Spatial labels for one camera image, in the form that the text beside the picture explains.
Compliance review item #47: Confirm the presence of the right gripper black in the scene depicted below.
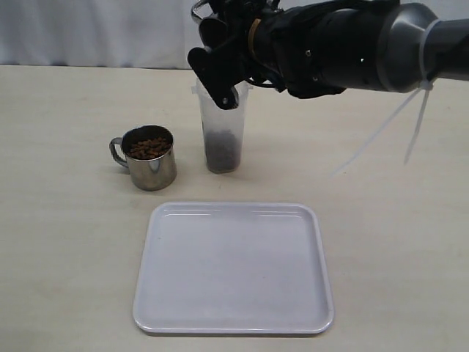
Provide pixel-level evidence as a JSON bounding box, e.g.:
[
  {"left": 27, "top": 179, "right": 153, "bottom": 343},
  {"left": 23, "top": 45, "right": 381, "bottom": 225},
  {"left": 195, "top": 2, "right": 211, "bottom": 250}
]
[{"left": 188, "top": 1, "right": 289, "bottom": 110}]

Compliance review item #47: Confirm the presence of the steel mug with pellets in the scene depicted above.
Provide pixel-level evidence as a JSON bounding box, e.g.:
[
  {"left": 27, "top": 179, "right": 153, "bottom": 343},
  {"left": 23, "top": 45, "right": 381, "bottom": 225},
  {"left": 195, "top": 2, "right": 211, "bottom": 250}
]
[{"left": 109, "top": 125, "right": 177, "bottom": 191}]

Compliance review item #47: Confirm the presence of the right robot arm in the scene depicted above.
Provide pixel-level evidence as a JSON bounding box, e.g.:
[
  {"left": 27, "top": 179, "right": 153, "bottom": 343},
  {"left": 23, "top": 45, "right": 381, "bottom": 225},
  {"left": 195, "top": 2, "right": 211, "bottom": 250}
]
[{"left": 188, "top": 1, "right": 468, "bottom": 110}]

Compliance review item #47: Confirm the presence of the clear plastic tall cup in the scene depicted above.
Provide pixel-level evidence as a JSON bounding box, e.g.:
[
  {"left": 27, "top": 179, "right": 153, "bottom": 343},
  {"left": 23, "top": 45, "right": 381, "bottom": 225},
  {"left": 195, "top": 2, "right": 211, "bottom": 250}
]
[{"left": 192, "top": 80, "right": 251, "bottom": 174}]

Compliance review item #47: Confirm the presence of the white backdrop curtain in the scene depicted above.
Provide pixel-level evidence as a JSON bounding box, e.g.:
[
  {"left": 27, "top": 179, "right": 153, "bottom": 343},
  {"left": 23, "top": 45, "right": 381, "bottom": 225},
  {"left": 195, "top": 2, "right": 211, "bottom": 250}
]
[{"left": 0, "top": 0, "right": 469, "bottom": 70}]

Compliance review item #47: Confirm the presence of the white rectangular tray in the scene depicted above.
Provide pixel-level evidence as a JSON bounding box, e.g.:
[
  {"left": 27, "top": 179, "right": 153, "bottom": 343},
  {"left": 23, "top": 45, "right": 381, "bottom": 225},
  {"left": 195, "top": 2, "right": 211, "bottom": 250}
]
[{"left": 133, "top": 202, "right": 335, "bottom": 335}]

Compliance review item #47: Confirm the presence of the white zip tie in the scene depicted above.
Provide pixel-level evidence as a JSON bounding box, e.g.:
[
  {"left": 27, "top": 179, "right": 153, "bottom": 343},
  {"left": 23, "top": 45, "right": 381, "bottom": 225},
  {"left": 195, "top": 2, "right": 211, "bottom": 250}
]
[{"left": 331, "top": 18, "right": 443, "bottom": 179}]

